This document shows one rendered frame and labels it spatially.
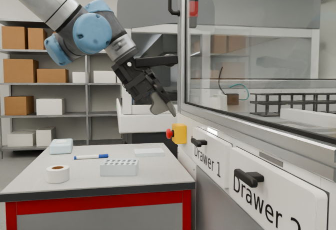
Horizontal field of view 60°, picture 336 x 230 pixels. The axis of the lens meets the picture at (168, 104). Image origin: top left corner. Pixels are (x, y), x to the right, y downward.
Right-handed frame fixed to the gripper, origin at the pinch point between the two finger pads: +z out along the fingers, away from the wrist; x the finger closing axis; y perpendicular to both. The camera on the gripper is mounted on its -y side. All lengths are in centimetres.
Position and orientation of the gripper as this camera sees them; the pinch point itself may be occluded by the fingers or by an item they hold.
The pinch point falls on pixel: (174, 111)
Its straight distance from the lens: 80.7
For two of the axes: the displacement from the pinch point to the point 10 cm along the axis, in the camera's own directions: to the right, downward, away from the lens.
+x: 1.8, 0.7, -9.8
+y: -8.0, 5.9, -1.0
